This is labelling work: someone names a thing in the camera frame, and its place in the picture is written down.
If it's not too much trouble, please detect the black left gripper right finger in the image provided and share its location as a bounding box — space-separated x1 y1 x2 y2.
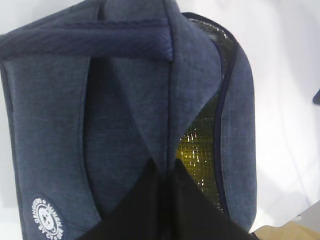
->
173 159 254 240

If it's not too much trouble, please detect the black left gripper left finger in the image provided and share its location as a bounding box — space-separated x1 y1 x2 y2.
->
80 159 170 240

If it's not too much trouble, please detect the dark blue lunch bag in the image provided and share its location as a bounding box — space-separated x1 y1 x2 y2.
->
0 0 257 240

